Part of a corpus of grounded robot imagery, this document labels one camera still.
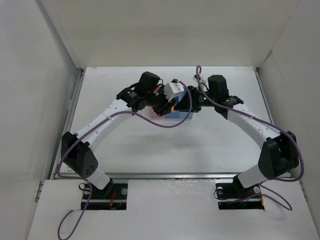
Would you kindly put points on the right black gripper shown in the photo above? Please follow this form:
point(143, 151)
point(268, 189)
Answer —
point(188, 100)

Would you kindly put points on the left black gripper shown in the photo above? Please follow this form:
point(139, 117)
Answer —
point(161, 104)

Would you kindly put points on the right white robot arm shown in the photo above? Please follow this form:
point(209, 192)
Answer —
point(278, 152)

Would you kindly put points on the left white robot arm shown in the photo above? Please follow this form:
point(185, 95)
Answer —
point(77, 149)

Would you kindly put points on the pink container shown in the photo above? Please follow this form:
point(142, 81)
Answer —
point(158, 91)

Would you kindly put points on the dark blue container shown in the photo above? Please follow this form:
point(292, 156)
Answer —
point(173, 114)

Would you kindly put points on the light blue container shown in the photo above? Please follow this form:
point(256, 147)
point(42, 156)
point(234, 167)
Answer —
point(183, 114)

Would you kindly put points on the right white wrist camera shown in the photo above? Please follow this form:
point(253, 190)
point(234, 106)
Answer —
point(200, 81)

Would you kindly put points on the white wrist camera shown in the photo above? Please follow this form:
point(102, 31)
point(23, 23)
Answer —
point(173, 89)
point(200, 81)

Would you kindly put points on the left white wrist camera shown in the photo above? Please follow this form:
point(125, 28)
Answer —
point(173, 89)

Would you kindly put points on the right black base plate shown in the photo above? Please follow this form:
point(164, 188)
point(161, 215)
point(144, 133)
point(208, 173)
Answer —
point(230, 198)

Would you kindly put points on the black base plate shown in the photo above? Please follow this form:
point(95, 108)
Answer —
point(95, 200)
point(230, 198)

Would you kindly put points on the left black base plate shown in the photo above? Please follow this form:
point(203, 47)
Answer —
point(95, 200)

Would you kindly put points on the aluminium front rail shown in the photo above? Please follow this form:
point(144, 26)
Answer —
point(171, 175)

